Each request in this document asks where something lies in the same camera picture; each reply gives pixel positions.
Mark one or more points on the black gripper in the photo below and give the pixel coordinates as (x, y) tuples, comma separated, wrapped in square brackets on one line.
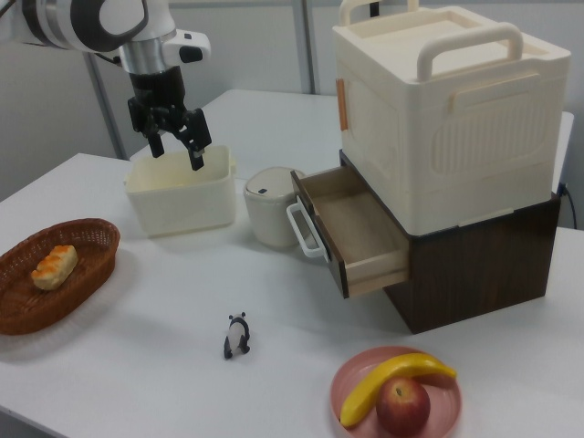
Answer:
[(157, 89)]

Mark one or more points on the small panda toy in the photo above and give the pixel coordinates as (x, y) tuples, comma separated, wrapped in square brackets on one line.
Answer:
[(236, 335)]

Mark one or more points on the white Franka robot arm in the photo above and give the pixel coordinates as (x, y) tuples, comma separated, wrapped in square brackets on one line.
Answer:
[(68, 23)]

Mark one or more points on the toy bread loaf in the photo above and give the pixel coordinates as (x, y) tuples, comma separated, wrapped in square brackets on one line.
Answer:
[(52, 269)]

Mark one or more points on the cream wooden cabinet with drawer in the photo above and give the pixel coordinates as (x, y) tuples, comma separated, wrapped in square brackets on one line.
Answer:
[(479, 137)]

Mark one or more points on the yellow toy banana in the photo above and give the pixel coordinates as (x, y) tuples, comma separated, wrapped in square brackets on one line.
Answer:
[(365, 392)]

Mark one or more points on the red toy apple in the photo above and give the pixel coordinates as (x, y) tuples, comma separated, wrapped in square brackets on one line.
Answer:
[(403, 406)]

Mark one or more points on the white plastic open bin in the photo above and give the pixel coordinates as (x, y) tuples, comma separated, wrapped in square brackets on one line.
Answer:
[(182, 207)]

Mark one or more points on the small cream trash can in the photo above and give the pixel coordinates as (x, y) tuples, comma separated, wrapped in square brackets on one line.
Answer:
[(269, 214)]

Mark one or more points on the brown wicker basket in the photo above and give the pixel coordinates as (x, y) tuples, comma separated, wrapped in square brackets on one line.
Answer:
[(93, 255)]

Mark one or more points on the black pole stand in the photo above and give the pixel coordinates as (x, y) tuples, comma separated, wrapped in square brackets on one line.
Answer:
[(374, 5)]

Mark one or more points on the dark wood cabinet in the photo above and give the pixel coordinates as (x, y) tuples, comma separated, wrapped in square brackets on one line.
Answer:
[(479, 278)]

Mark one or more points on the pink plate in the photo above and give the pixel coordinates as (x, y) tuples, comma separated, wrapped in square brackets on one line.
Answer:
[(445, 410)]

